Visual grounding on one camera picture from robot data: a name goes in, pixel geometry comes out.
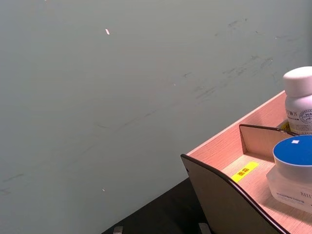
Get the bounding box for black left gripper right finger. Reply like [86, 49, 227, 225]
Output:
[198, 222, 211, 234]

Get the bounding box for blue-lidded white cream jar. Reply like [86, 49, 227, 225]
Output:
[265, 135, 312, 215]

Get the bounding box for black table cloth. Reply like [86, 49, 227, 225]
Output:
[100, 177, 204, 234]

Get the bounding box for pale wooden desk organizer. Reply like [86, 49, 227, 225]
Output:
[180, 90, 312, 234]

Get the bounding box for tall white plastic bottle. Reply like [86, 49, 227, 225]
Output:
[282, 66, 312, 136]

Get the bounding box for pale wall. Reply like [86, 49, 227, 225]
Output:
[0, 0, 312, 234]

